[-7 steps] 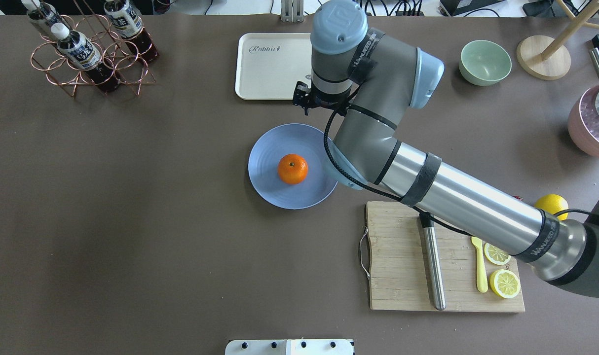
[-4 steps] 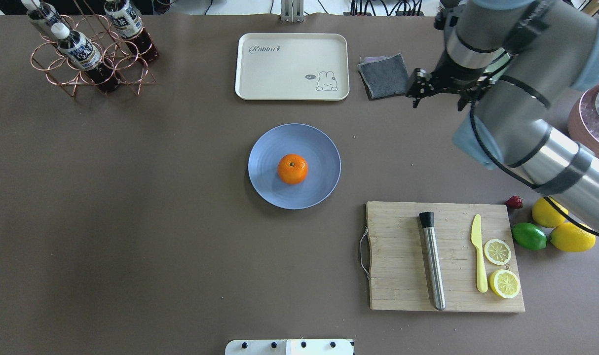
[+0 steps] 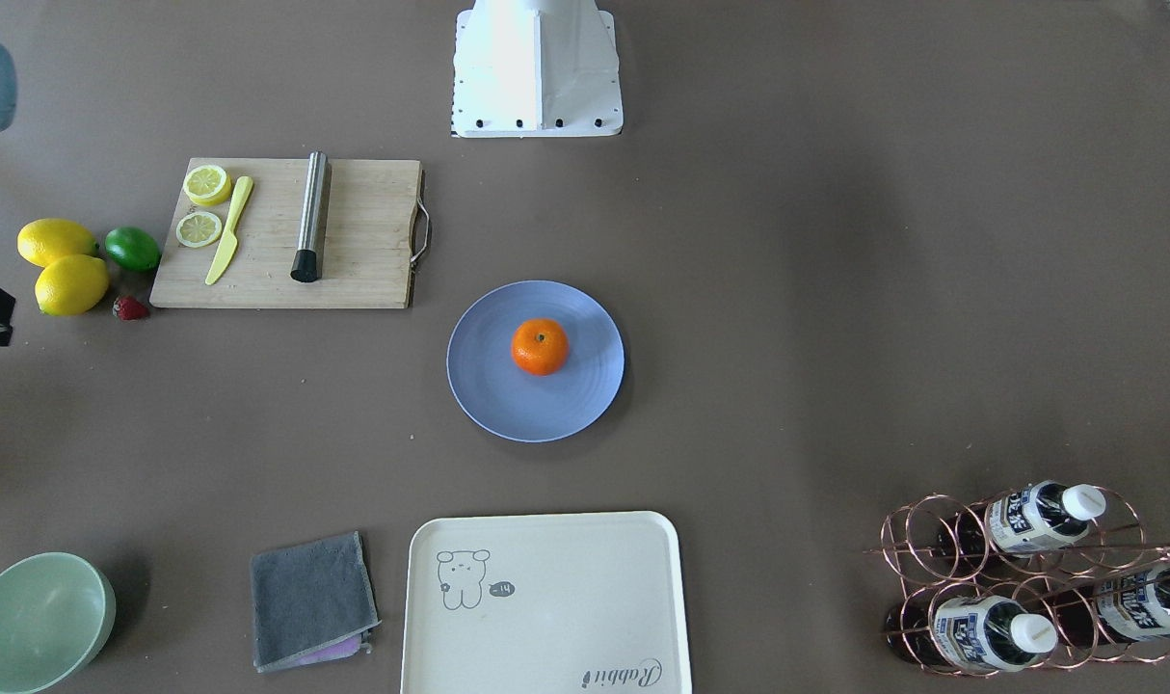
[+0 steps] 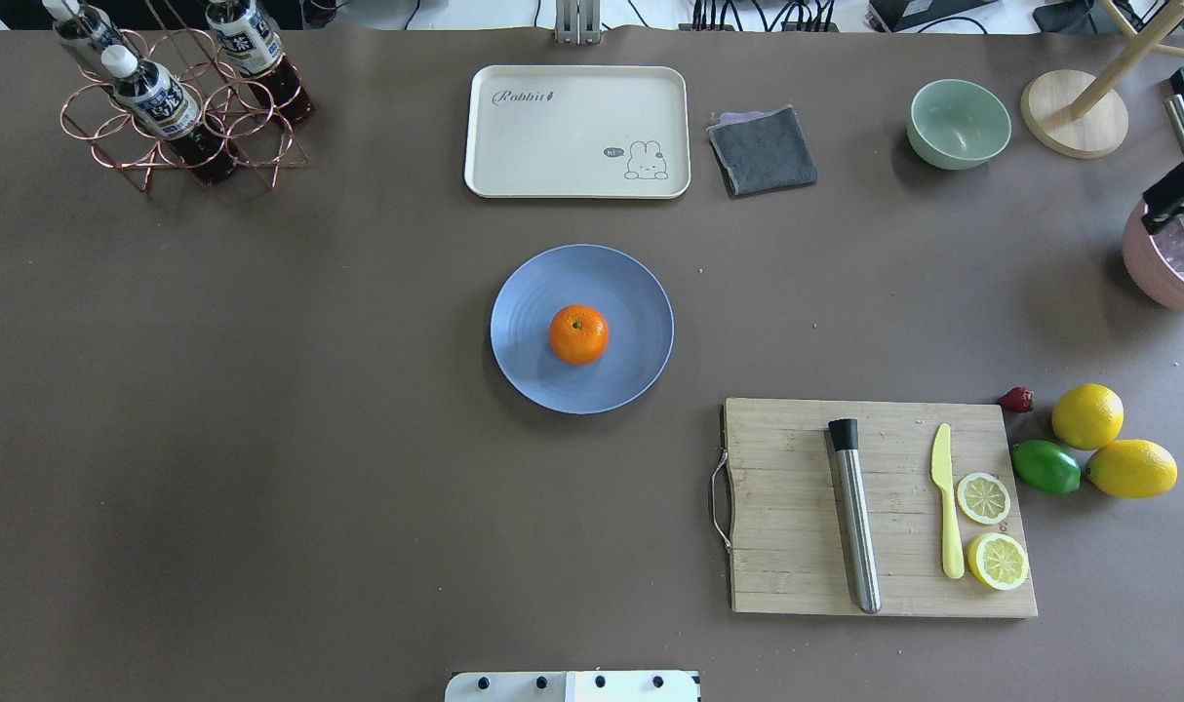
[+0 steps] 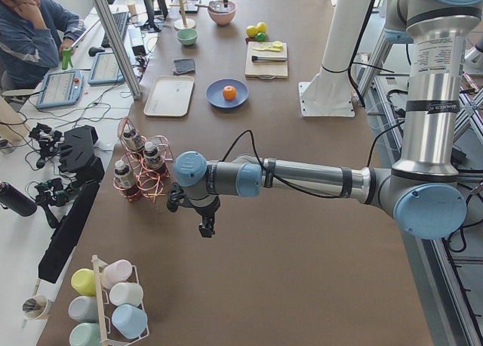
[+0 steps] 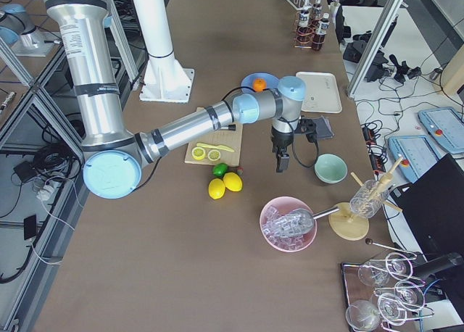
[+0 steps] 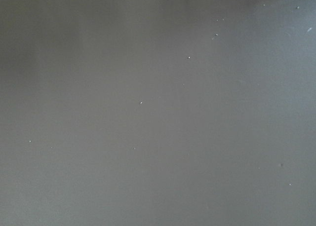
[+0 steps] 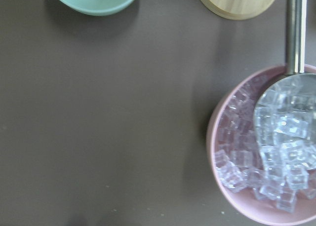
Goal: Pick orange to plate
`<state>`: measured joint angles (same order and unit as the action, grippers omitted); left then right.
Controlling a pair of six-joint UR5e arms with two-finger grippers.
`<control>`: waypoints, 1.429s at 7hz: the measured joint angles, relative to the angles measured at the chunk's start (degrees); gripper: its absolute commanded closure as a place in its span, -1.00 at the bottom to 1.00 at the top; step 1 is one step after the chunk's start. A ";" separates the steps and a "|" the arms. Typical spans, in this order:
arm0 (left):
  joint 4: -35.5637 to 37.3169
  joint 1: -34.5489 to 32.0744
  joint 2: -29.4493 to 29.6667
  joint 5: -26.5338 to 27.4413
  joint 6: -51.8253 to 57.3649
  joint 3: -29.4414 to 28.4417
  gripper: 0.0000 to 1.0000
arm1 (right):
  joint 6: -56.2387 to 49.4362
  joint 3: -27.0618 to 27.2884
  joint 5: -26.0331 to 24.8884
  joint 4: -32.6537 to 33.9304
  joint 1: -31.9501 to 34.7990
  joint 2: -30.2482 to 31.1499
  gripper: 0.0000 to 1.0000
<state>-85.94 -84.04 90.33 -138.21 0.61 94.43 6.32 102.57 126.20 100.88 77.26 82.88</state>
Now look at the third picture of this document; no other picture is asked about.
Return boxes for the yellow plastic knife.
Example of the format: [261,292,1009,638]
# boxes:
[204,176,254,286]

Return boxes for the lemon slice lower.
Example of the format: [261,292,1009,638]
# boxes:
[174,209,223,249]

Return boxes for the grey folded cloth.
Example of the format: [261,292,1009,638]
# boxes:
[250,531,381,675]

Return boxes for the dark drink bottle front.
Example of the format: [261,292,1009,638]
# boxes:
[936,480,1106,568]

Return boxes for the cream rabbit tray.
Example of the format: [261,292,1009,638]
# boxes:
[400,511,694,693]

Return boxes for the wooden cutting board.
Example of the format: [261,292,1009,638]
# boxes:
[149,157,424,310]

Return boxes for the yellow lemon far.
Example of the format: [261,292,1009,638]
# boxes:
[16,217,97,268]

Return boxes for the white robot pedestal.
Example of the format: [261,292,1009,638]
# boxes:
[450,1,625,138]

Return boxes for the yellow lemon near bowl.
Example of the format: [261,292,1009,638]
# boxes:
[35,254,110,316]

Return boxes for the dark drink bottle back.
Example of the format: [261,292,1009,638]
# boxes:
[1047,566,1170,647]

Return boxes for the mint green bowl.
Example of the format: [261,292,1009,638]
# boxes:
[0,552,117,693]

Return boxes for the lemon slice upper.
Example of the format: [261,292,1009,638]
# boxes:
[181,164,233,207]

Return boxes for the dark drink bottle middle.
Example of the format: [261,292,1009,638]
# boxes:
[885,596,1059,676]

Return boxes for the steel muddler black tip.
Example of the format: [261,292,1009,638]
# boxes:
[290,150,332,282]

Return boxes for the orange mandarin fruit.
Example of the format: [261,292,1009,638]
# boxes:
[510,317,571,377]

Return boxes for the copper wire bottle rack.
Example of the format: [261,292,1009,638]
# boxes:
[880,487,1170,669]

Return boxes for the lemon slice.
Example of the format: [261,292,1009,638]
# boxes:
[181,164,233,207]
[174,209,223,249]

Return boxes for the red strawberry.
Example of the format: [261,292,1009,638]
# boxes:
[111,295,150,322]

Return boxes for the blue round plate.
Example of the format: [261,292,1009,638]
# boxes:
[445,280,625,442]

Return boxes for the green lime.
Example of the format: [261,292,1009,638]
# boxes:
[103,226,161,273]

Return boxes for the dark drink bottle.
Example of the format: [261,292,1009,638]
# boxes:
[936,480,1106,568]
[1047,566,1170,647]
[885,596,1059,676]

